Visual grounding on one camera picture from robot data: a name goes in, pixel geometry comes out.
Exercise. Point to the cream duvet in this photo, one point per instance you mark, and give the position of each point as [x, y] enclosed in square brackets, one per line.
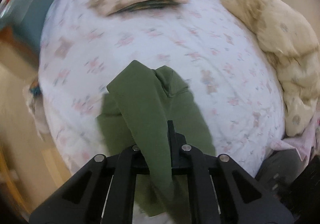
[282, 39]

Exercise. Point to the dark grey cloth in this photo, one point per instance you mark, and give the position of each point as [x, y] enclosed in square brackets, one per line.
[282, 171]

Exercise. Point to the teal bed end board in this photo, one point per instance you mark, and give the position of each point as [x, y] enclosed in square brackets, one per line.
[32, 9]

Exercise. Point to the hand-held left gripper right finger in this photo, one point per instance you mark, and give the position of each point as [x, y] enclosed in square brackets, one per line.
[176, 154]

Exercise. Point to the pink floral cloth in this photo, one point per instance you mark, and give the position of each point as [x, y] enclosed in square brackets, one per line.
[302, 139]

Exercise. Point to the crumpled bag with cloth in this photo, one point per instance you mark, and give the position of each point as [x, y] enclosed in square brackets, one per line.
[36, 106]

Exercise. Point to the folded camouflage garment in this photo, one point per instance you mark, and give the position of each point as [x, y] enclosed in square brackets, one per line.
[150, 5]

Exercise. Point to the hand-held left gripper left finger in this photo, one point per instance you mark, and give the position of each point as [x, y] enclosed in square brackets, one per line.
[140, 162]

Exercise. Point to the bed with floral sheet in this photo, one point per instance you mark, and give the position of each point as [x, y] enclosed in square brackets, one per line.
[150, 39]

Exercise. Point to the green pants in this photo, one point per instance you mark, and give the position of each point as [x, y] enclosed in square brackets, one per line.
[140, 104]

